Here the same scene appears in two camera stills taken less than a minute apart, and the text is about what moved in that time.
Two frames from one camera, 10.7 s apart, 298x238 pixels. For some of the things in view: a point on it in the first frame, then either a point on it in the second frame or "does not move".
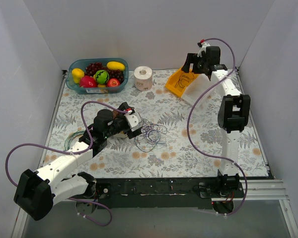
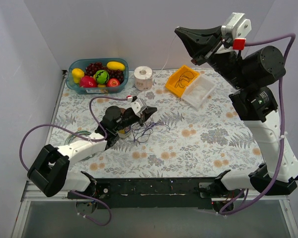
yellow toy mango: [115, 65] does not move
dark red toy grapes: [91, 69] does not move
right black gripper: [191, 60] -> [212, 52]
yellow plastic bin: [178, 81] does not move
